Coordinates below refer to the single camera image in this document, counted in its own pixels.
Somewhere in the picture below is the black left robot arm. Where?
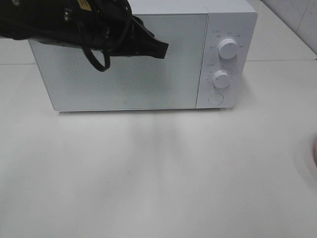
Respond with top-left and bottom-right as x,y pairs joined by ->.
0,0 -> 168,59

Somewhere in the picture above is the pink round plate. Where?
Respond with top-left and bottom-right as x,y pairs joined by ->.
313,139 -> 317,166

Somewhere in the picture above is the upper white power knob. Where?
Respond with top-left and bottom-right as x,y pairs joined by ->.
217,36 -> 239,60

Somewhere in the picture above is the round door release button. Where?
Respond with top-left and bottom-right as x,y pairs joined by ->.
208,93 -> 224,106

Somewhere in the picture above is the white microwave door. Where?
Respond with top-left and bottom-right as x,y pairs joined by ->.
30,14 -> 208,112

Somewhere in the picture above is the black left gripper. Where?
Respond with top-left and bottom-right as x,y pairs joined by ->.
29,0 -> 169,59

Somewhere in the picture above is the white timer knob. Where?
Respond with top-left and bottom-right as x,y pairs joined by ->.
211,70 -> 231,89

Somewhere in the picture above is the white microwave oven body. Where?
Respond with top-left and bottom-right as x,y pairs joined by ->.
28,0 -> 258,115

